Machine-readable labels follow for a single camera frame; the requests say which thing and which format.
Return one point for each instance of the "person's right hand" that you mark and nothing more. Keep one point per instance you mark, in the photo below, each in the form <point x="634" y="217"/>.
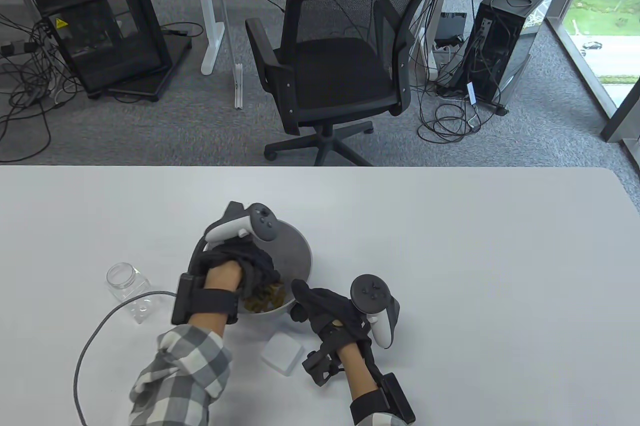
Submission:
<point x="327" y="308"/>

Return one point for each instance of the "brown raisins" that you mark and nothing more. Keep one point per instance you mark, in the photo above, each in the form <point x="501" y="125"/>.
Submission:
<point x="265" y="300"/>

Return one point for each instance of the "person's right forearm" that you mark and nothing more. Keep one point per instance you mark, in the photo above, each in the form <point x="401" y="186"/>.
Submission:
<point x="357" y="371"/>

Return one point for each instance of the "black flat floor platform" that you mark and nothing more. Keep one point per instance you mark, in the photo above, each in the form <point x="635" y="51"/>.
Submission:
<point x="177" y="54"/>

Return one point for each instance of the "white square jar lid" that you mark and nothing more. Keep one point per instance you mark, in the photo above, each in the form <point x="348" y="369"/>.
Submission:
<point x="282" y="355"/>

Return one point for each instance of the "white desk leg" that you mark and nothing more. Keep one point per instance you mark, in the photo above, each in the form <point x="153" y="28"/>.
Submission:
<point x="212" y="6"/>
<point x="437" y="21"/>

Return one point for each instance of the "clear square glass jar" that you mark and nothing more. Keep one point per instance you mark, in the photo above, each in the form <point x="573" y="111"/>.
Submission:
<point x="125" y="288"/>

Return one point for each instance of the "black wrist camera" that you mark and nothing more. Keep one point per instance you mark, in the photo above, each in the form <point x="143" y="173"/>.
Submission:
<point x="320" y="366"/>

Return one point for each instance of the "person's left forearm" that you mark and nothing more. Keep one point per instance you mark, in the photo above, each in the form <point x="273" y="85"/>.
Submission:
<point x="185" y="371"/>

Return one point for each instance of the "grey white hand controller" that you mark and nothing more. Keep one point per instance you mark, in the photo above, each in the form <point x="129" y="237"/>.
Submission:
<point x="250" y="223"/>
<point x="372" y="293"/>

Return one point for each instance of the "person's left hand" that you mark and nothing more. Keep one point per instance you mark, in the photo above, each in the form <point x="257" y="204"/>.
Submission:
<point x="255" y="266"/>

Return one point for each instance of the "grey power strip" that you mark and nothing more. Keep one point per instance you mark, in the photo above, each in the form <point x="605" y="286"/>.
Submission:
<point x="17" y="48"/>

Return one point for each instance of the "white floor bar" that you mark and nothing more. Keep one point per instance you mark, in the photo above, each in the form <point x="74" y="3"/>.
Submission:
<point x="238" y="86"/>

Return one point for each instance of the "black glass enclosure cabinet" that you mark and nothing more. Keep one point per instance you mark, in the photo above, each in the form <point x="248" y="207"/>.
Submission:
<point x="100" y="31"/>

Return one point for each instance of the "grey salad bowl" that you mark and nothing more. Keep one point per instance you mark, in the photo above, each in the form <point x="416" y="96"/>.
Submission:
<point x="295" y="251"/>

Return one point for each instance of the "black mesh office chair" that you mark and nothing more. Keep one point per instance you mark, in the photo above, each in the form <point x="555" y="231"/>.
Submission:
<point x="340" y="71"/>

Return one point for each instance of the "black forearm sensor pack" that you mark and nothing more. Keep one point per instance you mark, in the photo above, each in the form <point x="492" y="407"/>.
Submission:
<point x="187" y="298"/>
<point x="397" y="398"/>

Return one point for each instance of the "black computer tower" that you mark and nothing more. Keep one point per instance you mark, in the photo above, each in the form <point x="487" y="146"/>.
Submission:
<point x="500" y="46"/>

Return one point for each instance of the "black box on floor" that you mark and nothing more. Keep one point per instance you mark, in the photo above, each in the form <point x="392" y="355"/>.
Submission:
<point x="451" y="26"/>

